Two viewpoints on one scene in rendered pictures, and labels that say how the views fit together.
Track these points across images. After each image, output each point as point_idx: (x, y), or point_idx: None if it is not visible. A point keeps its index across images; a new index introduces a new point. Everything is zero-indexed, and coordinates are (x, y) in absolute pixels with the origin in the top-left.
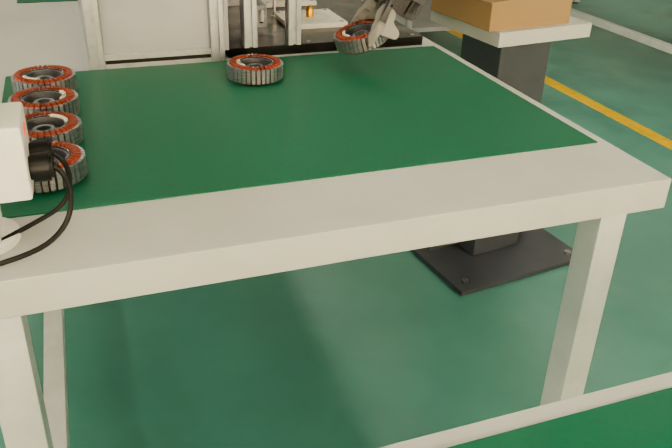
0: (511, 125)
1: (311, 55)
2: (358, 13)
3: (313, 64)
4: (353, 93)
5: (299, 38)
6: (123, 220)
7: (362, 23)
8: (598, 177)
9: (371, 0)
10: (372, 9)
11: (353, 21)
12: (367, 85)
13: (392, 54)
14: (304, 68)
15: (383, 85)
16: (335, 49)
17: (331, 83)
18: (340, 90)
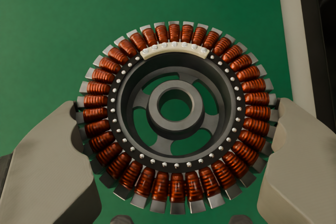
0: None
1: (275, 23)
2: (289, 124)
3: (205, 12)
4: (3, 46)
5: None
6: None
7: (231, 129)
8: None
9: (291, 209)
10: (259, 193)
11: (279, 105)
12: (43, 88)
13: (259, 221)
14: None
15: (36, 121)
16: (314, 89)
17: (71, 19)
18: (25, 26)
